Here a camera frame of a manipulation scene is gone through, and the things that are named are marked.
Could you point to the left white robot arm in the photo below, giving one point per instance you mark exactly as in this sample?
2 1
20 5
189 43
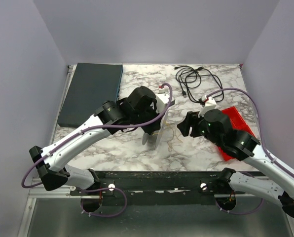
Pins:
142 108

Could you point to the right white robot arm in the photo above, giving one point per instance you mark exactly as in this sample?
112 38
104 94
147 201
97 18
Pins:
278 189

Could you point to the dark grey network switch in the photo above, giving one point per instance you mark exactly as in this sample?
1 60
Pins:
90 87

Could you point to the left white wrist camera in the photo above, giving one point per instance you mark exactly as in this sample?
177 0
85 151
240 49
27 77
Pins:
162 99

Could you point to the grey cable spool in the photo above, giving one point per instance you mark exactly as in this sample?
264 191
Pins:
152 141

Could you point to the red plastic bin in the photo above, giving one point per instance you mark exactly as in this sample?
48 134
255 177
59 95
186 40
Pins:
233 128

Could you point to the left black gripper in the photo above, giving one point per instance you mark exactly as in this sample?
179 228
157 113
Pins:
151 124

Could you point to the aluminium frame rail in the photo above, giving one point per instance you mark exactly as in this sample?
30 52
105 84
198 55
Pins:
40 192

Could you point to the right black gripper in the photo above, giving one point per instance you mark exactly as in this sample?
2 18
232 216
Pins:
189 124

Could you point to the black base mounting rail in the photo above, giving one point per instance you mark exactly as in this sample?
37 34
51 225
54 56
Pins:
117 188

